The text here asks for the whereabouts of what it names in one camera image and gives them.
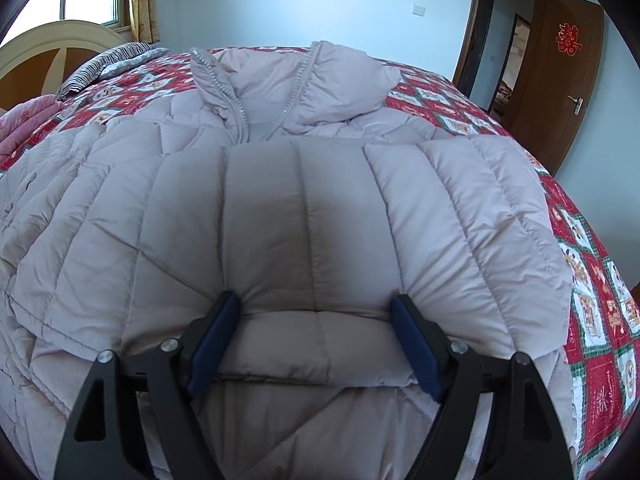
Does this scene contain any cream wooden headboard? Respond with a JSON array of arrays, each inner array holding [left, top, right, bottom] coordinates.
[[0, 20, 130, 112]]

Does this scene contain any brown wooden door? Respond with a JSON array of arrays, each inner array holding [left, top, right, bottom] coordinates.
[[501, 0, 604, 177]]

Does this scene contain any red paper door decoration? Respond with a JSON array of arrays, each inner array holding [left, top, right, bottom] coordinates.
[[555, 22, 583, 56]]

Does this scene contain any pink blanket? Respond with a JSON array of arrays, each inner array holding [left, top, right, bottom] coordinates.
[[0, 96, 65, 157]]

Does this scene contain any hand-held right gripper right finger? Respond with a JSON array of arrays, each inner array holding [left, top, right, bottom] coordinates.
[[390, 294, 575, 480]]

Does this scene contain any yellow curtain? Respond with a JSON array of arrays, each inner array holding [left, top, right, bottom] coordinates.
[[129, 0, 161, 45]]

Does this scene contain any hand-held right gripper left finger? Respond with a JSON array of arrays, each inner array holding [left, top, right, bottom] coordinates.
[[54, 290, 244, 480]]

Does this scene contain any beige puffer jacket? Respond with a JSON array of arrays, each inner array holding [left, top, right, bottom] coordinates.
[[0, 40, 583, 480]]

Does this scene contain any brown door frame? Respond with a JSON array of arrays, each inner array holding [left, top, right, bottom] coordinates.
[[452, 0, 551, 121]]

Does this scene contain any striped grey pillow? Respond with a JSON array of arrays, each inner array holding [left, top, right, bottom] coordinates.
[[57, 43, 170, 97]]

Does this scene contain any red patchwork printed bedspread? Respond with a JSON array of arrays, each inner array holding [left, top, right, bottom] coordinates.
[[0, 46, 640, 480]]

